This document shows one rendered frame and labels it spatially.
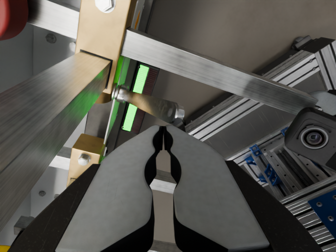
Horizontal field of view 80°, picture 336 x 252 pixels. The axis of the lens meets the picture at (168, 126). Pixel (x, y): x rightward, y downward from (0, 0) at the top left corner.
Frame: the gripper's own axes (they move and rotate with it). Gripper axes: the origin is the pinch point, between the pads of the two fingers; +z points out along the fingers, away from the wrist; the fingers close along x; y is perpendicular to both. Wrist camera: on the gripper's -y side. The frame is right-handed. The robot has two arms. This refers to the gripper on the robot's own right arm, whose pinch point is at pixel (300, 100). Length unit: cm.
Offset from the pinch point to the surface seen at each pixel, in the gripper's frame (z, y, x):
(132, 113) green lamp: 12.1, -24.8, -17.2
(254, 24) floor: 83, 20, 13
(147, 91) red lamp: 12.1, -23.1, -11.0
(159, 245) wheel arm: 2.0, -7.9, -48.6
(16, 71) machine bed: 14, -51, -17
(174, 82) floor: 82, -8, -28
